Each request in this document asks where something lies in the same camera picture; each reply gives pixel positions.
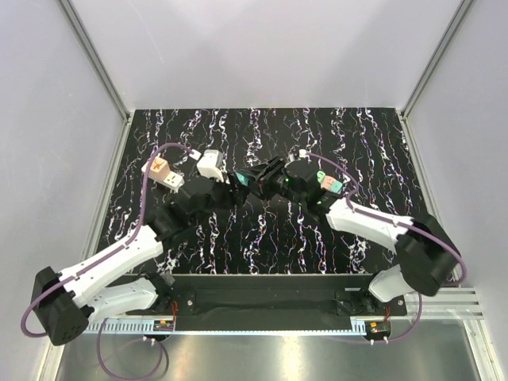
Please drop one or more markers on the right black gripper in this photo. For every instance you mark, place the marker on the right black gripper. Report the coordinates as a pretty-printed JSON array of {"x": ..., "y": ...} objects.
[{"x": 275, "y": 166}]

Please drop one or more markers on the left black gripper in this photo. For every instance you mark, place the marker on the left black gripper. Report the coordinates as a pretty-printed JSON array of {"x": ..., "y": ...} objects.
[{"x": 235, "y": 193}]

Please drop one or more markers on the pink round power socket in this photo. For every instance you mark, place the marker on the pink round power socket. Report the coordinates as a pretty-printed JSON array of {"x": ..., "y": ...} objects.
[{"x": 327, "y": 182}]

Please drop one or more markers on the teal plug adapter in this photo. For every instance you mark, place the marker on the teal plug adapter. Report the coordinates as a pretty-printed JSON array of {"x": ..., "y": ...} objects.
[{"x": 336, "y": 187}]

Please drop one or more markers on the beige cube adapter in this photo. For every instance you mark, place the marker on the beige cube adapter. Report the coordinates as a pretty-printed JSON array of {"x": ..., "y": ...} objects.
[{"x": 159, "y": 169}]

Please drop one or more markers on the blue plug adapter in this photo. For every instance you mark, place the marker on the blue plug adapter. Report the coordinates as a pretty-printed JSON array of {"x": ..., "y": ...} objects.
[{"x": 242, "y": 178}]

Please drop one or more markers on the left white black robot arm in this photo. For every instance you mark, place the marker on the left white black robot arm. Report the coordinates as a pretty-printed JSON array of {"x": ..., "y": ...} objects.
[{"x": 66, "y": 302}]

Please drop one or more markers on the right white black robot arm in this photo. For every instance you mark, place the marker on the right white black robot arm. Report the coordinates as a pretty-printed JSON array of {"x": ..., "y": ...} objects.
[{"x": 425, "y": 254}]

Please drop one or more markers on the black marbled table mat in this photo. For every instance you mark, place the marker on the black marbled table mat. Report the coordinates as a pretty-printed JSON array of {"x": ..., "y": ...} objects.
[{"x": 364, "y": 148}]

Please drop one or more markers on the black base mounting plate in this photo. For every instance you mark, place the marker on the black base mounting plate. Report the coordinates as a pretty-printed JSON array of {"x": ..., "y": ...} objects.
[{"x": 267, "y": 304}]

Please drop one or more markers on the left aluminium frame post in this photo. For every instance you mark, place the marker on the left aluminium frame post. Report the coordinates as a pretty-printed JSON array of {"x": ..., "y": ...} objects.
[{"x": 74, "y": 20}]

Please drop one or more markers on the aluminium frame post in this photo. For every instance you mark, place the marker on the aluminium frame post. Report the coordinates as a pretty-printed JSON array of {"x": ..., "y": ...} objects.
[
  {"x": 458, "y": 18},
  {"x": 74, "y": 20}
]

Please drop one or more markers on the slotted cable duct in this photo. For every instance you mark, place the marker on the slotted cable duct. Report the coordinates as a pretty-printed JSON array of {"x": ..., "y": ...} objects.
[{"x": 132, "y": 326}]

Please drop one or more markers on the right aluminium frame post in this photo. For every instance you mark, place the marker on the right aluminium frame post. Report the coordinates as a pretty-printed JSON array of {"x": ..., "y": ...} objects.
[{"x": 458, "y": 18}]

